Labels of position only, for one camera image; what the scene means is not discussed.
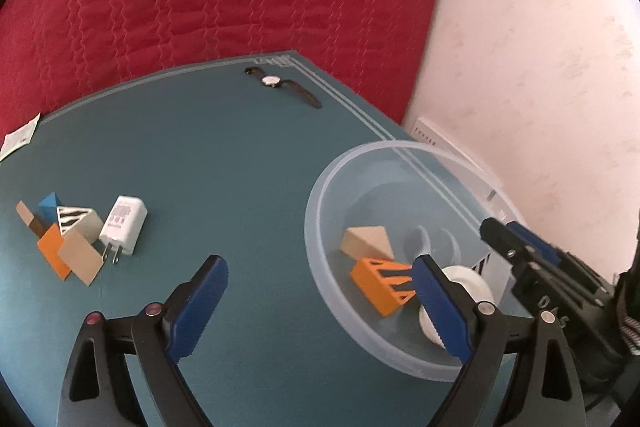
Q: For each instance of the clear plastic bowl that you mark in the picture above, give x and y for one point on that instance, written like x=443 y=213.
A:
x=428 y=202

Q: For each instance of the natural wood wedge block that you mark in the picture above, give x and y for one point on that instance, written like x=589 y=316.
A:
x=81 y=257

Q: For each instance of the orange rectangular wooden block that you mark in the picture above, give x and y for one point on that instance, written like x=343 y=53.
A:
x=49 y=245

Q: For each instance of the white zebra triangular block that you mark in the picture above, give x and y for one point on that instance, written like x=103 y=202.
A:
x=82 y=220

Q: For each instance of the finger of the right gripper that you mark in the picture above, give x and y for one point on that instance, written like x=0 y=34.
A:
x=531 y=271
x=547 y=251

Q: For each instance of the white booklet on floor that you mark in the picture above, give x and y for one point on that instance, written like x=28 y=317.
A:
x=425 y=131

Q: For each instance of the brown wooden block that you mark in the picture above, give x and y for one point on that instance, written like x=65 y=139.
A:
x=30 y=219

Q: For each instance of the natural wood triangular block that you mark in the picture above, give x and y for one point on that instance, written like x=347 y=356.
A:
x=367 y=242

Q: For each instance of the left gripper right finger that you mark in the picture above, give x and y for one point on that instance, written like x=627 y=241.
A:
x=459 y=327

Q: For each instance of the white USB wall charger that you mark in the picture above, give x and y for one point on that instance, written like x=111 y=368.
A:
x=122 y=227

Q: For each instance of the white ceramic plate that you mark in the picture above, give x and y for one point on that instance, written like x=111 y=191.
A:
x=471 y=284

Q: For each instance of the black strap wristwatch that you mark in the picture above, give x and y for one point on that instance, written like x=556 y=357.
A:
x=276 y=82

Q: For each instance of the blue triangular block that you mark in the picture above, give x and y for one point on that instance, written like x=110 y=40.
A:
x=48 y=209

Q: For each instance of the white paper card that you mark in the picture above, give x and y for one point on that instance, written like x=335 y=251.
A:
x=21 y=137

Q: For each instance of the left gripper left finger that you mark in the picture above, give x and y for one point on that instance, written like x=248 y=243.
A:
x=190 y=307

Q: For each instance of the orange striped triangular block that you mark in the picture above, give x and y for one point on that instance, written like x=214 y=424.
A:
x=386 y=284

